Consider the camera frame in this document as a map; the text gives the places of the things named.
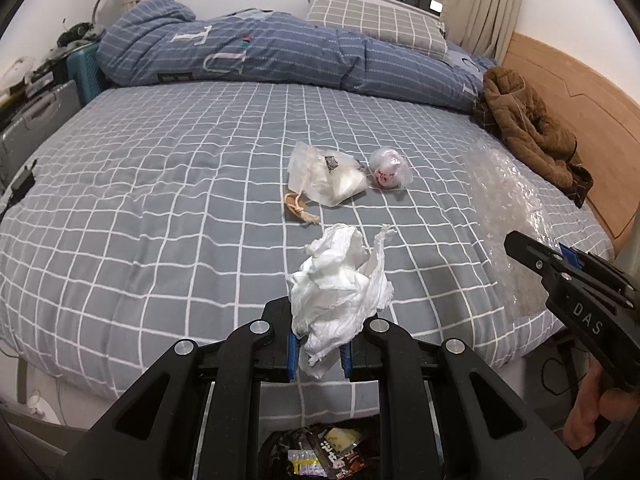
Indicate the wooden headboard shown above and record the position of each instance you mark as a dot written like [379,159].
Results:
[565,90]

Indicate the person's right hand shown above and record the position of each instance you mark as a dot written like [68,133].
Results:
[595,410]

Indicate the black-lined waste bin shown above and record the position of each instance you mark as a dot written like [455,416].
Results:
[275,450]

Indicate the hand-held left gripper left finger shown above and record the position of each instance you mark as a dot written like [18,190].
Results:
[293,360]

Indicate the black device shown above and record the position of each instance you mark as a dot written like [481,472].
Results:
[24,180]

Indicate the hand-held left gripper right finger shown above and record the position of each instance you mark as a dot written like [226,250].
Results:
[345,360]

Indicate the grey checked pillow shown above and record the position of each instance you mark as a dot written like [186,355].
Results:
[375,20]

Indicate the brown quilted jacket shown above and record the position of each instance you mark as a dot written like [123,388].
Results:
[525,120]

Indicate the grey suitcase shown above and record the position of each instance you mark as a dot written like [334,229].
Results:
[35,120]

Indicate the blue striped duvet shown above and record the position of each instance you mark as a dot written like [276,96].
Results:
[280,50]

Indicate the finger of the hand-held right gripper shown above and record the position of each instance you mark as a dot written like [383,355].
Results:
[570,257]
[530,255]

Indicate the clear bubble wrap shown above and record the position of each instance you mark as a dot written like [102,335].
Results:
[510,210]

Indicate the beige curtain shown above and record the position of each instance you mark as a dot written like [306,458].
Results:
[490,5]

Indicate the teal suitcase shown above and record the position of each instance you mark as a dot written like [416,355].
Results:
[85,72]

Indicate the small red-print plastic bag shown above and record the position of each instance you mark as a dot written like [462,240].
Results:
[390,167]

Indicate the white tissue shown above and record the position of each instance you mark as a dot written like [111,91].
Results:
[340,285]

